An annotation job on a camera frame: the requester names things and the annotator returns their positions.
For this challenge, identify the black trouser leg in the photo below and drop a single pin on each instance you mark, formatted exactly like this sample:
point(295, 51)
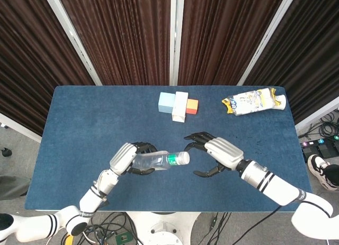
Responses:
point(333, 169)

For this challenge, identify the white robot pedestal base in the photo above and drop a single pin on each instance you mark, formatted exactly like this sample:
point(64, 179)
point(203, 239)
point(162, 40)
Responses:
point(162, 229)

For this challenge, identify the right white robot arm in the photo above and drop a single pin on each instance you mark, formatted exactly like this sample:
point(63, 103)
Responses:
point(275, 186)

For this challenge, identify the transparent plastic bottle green label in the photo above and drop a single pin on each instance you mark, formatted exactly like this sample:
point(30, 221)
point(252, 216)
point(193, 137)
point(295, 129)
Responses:
point(153, 161)

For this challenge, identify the white frame base rail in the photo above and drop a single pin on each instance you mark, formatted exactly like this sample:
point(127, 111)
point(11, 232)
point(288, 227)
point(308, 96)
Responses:
point(317, 115)
point(18, 128)

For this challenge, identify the orange block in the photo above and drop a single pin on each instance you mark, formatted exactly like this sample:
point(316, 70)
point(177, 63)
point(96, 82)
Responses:
point(192, 107)

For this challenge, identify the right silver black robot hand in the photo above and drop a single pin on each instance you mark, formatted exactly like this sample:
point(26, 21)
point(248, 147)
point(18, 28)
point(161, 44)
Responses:
point(225, 152)

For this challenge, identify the long white block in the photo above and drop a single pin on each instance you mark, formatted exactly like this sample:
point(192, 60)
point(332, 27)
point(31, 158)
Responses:
point(180, 107)

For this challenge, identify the blue felt table mat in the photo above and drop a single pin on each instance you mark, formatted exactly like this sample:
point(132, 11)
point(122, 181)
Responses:
point(106, 118)

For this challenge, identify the white black sneaker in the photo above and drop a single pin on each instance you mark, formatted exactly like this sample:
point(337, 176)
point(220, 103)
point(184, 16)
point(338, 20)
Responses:
point(319, 168)

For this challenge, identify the green circuit board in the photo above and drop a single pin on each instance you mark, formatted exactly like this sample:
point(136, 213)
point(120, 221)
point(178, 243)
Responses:
point(123, 239)

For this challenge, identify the yellow floor tape strip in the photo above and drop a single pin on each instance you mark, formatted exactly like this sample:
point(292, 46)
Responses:
point(68, 239)

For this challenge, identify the light blue block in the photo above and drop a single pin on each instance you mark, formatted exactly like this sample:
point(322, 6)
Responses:
point(166, 102)

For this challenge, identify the brown pleated curtain panel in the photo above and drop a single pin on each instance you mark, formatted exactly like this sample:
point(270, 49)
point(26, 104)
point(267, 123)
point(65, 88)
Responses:
point(219, 36)
point(29, 70)
point(310, 59)
point(124, 36)

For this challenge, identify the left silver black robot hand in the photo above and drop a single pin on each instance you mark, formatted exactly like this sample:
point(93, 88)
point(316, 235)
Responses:
point(123, 157)

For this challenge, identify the crumpled white yellow snack bag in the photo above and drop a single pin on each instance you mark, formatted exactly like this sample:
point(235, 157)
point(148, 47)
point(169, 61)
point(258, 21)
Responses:
point(251, 102)

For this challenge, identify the white frame post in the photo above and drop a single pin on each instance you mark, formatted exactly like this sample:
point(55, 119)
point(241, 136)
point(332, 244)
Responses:
point(71, 36)
point(176, 36)
point(267, 36)

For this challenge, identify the black caster wheel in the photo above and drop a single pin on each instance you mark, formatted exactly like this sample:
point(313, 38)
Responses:
point(5, 152)

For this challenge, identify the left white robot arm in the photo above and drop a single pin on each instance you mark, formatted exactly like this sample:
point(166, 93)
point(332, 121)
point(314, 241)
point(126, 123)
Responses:
point(90, 200)

